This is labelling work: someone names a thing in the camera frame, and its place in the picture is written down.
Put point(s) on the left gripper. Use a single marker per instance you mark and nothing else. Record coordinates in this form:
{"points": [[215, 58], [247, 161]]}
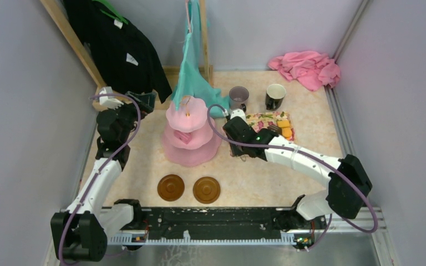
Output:
{"points": [[146, 101]]}

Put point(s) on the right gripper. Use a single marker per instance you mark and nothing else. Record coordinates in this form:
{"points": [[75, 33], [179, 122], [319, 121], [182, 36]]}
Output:
{"points": [[236, 151]]}

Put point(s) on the floral serving tray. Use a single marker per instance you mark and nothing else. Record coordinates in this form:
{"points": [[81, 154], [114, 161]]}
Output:
{"points": [[262, 120]]}

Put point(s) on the chocolate cake slice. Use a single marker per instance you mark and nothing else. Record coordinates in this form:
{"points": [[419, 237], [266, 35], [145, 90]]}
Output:
{"points": [[275, 129]]}

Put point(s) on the orange round cookie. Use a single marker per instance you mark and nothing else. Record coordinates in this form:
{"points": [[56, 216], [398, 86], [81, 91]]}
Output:
{"points": [[287, 132]]}

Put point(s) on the pink wafer biscuit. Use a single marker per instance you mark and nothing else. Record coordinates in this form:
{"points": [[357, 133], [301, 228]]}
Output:
{"points": [[184, 137]]}

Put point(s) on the brown wooden coaster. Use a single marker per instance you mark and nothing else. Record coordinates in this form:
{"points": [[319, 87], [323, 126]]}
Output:
{"points": [[206, 190], [171, 187]]}

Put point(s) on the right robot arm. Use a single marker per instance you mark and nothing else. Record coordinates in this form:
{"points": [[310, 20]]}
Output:
{"points": [[346, 182]]}

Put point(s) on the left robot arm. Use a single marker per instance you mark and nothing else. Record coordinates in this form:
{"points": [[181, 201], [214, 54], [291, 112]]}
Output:
{"points": [[81, 231]]}

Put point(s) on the grey mug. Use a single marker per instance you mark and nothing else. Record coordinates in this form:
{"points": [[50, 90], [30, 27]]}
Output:
{"points": [[239, 96]]}

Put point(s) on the black hanging shirt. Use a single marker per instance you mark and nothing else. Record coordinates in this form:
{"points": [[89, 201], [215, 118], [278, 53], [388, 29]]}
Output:
{"points": [[124, 56]]}

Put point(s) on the orange biscuit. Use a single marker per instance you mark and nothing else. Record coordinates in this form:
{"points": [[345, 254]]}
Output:
{"points": [[283, 123]]}

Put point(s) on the pink three-tier cake stand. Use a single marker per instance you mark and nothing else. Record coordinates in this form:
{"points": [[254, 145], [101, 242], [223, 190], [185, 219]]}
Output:
{"points": [[191, 117]]}

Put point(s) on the teal hanging shirt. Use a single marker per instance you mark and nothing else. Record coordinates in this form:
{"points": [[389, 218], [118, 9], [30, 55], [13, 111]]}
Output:
{"points": [[190, 81]]}

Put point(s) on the black mug white inside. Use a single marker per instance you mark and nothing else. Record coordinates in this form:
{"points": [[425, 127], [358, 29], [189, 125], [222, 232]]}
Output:
{"points": [[275, 94]]}

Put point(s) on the green clothes hanger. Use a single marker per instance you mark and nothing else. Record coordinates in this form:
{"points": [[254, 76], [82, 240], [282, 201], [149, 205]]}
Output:
{"points": [[111, 12]]}

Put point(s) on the pink crumpled cloth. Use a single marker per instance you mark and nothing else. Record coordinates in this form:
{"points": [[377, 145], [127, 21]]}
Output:
{"points": [[311, 69]]}

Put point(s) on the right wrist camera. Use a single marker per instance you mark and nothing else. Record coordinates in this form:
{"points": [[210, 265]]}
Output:
{"points": [[238, 113]]}

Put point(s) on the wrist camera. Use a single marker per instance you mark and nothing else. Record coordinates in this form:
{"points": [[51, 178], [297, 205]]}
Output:
{"points": [[106, 98], [238, 113]]}

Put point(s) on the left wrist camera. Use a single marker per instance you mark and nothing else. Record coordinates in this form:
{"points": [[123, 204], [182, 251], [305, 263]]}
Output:
{"points": [[106, 98]]}

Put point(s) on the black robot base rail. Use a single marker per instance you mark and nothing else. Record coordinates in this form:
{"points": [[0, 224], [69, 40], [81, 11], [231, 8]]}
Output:
{"points": [[220, 224]]}

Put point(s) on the wooden clothes rack frame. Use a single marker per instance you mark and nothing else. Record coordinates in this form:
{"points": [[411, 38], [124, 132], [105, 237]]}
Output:
{"points": [[56, 11]]}

